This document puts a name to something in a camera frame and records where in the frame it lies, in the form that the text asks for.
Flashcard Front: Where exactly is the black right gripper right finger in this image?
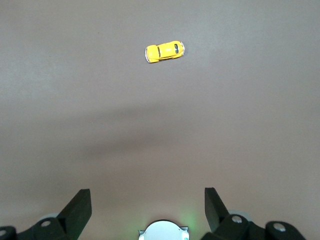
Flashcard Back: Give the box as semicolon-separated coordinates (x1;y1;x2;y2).
201;187;307;240

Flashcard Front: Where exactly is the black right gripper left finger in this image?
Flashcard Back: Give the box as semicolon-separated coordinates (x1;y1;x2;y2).
0;188;93;240

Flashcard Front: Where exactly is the yellow beetle toy car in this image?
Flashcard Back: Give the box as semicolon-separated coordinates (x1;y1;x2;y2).
144;40;186;65

